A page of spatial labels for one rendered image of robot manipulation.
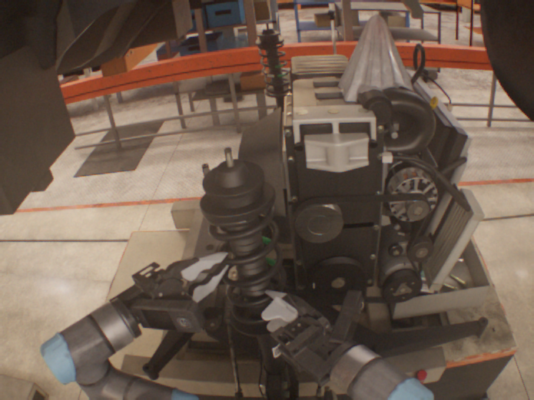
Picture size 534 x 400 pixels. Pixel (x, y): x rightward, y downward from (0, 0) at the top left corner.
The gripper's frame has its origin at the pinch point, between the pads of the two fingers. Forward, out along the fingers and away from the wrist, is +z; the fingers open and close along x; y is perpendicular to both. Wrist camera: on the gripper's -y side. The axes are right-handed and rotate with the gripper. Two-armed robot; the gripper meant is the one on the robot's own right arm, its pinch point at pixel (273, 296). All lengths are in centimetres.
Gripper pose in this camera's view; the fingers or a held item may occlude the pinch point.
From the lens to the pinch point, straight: 71.8
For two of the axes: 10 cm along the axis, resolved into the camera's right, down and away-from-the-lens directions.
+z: -5.8, -3.1, 7.6
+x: 2.6, 8.1, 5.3
